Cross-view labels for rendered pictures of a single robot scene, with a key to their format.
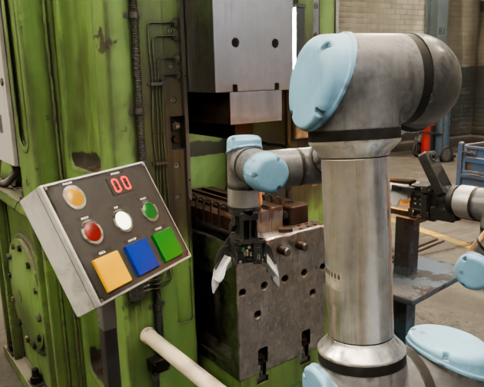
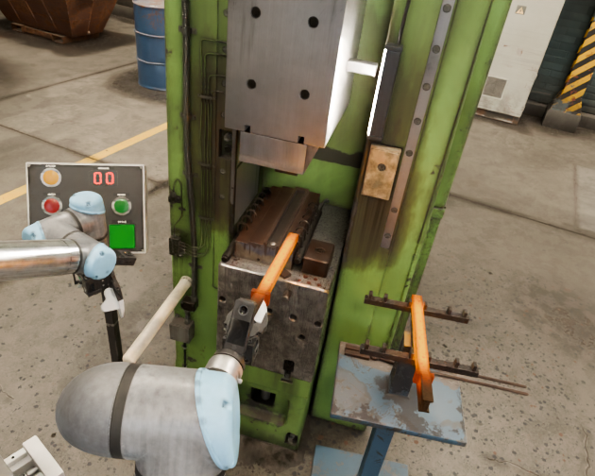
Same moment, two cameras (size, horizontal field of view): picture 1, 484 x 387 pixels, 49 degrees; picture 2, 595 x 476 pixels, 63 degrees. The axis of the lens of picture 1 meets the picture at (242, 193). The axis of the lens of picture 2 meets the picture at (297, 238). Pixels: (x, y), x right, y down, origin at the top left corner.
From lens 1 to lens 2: 1.44 m
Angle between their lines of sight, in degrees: 47
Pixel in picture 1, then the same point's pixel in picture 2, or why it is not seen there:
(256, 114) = (271, 160)
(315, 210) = (379, 270)
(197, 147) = (323, 152)
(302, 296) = (288, 333)
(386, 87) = not seen: outside the picture
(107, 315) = not seen: hidden behind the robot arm
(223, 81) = (234, 119)
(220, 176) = (344, 187)
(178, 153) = (225, 162)
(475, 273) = not seen: hidden behind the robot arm
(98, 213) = (66, 195)
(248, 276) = (229, 290)
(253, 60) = (272, 106)
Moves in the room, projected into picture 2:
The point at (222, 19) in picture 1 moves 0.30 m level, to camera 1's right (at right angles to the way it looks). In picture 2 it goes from (237, 58) to (309, 93)
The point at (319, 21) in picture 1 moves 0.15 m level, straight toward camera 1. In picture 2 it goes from (438, 70) to (396, 72)
